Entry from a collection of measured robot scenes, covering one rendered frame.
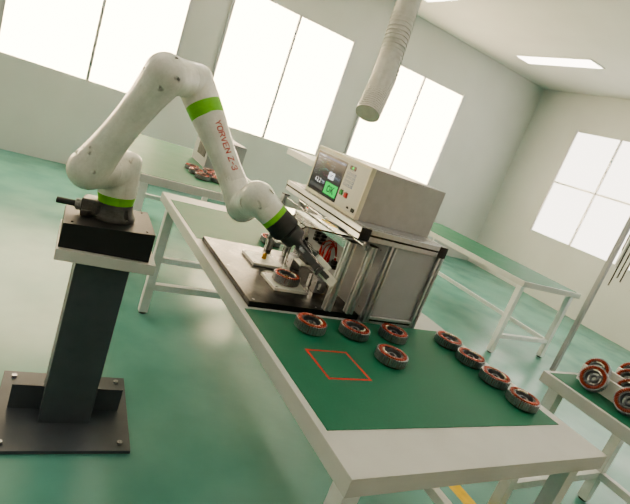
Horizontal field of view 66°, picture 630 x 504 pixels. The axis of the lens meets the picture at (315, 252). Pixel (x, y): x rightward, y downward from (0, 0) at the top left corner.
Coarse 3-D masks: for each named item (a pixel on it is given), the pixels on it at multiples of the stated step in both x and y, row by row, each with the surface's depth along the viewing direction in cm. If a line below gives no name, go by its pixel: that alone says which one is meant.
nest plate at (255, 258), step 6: (246, 252) 213; (252, 252) 216; (258, 252) 220; (252, 258) 208; (258, 258) 211; (270, 258) 217; (252, 264) 204; (258, 264) 205; (264, 264) 206; (270, 264) 209; (276, 264) 212
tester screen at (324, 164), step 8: (320, 152) 213; (320, 160) 212; (328, 160) 206; (336, 160) 201; (320, 168) 211; (328, 168) 205; (336, 168) 200; (344, 168) 195; (312, 176) 216; (320, 176) 210; (320, 184) 209; (336, 184) 198; (336, 192) 197
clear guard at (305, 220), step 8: (288, 208) 187; (296, 216) 177; (304, 216) 183; (312, 216) 188; (320, 216) 195; (304, 224) 169; (312, 224) 174; (320, 224) 179; (336, 224) 190; (328, 232) 172; (336, 232) 175; (344, 232) 180
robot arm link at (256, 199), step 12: (240, 192) 150; (252, 192) 146; (264, 192) 146; (240, 204) 150; (252, 204) 146; (264, 204) 147; (276, 204) 149; (252, 216) 153; (264, 216) 149; (276, 216) 149
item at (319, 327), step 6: (306, 312) 169; (300, 318) 163; (306, 318) 168; (312, 318) 169; (318, 318) 169; (294, 324) 164; (300, 324) 161; (306, 324) 160; (312, 324) 162; (318, 324) 167; (324, 324) 165; (306, 330) 160; (312, 330) 160; (318, 330) 161; (324, 330) 163
